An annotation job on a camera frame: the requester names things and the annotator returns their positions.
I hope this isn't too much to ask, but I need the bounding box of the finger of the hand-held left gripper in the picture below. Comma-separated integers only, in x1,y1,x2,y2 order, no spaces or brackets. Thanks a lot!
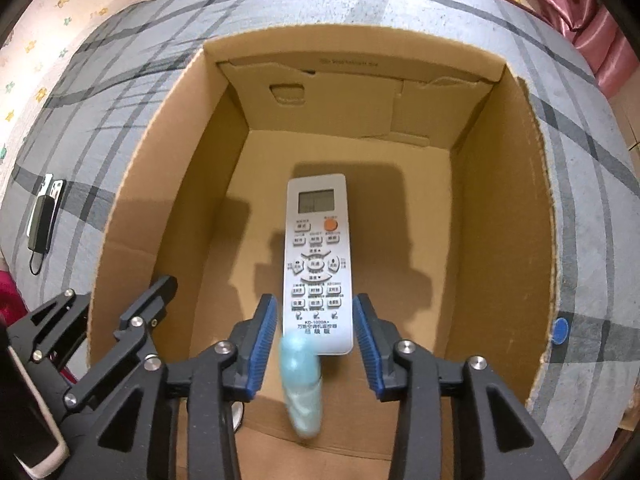
7,289,92,387
62,275,179,412

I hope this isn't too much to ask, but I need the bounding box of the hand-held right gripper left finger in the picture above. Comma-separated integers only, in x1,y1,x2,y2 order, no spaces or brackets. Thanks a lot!
70,294,279,480

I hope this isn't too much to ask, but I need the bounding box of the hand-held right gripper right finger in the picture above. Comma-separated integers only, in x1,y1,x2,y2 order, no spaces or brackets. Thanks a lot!
351,294,573,480

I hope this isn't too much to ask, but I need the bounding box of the mint green spray bottle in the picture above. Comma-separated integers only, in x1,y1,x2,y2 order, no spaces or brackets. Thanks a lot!
277,335,324,441

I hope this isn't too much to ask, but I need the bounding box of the white remote control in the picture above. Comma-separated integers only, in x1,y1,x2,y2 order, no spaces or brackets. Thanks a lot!
282,173,356,359

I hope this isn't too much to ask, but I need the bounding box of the cardboard box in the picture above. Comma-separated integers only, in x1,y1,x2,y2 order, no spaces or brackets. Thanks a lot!
85,25,561,463

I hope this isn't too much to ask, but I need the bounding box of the black power bank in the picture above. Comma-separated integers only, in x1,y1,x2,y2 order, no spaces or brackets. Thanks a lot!
27,195,61,254

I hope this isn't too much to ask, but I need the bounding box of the pink satin curtain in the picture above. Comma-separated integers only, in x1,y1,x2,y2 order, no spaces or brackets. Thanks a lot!
515,0,640,102

